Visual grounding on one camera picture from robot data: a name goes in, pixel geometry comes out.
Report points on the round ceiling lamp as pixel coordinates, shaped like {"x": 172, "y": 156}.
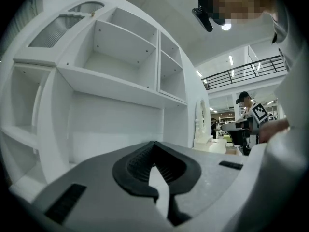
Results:
{"x": 226, "y": 27}

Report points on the white desk with drawers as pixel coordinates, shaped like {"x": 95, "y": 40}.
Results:
{"x": 116, "y": 120}

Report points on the person's right forearm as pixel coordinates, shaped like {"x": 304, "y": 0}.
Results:
{"x": 272, "y": 130}

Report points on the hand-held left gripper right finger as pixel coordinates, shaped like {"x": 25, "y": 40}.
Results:
{"x": 212, "y": 178}

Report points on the person's head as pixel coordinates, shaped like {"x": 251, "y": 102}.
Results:
{"x": 241, "y": 1}

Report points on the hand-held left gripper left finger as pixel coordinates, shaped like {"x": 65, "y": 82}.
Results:
{"x": 101, "y": 175}

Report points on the black metal railing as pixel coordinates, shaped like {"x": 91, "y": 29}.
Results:
{"x": 241, "y": 72}

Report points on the person's grey shirt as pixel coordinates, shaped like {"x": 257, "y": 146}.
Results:
{"x": 297, "y": 81}

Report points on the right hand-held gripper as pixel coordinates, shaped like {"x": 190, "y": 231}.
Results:
{"x": 259, "y": 113}

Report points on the black head-mounted camera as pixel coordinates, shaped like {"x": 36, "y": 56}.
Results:
{"x": 202, "y": 19}

